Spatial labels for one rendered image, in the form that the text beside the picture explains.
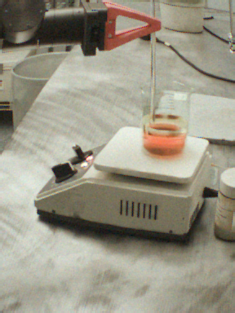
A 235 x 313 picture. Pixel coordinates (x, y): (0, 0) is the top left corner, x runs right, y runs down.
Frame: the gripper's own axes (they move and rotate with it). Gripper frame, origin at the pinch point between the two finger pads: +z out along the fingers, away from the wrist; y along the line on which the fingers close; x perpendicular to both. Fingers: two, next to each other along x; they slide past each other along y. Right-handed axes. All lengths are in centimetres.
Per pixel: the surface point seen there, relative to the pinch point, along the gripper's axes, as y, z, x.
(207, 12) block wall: 224, 73, 49
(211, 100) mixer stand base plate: 35.9, 18.3, 24.4
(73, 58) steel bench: 66, -4, 25
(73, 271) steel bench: -15.1, -11.4, 25.7
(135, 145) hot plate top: 0.2, -2.1, 16.8
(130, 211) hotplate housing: -6.8, -3.6, 22.0
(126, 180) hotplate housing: -5.4, -3.9, 18.6
